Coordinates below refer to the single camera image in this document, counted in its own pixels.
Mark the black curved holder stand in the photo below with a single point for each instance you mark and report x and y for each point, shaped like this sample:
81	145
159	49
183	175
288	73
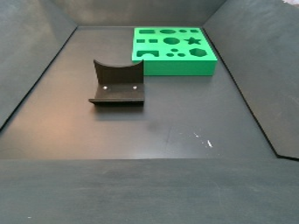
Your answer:
120	84

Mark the green shape-sorter block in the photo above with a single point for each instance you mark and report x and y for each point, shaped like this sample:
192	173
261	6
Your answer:
173	51

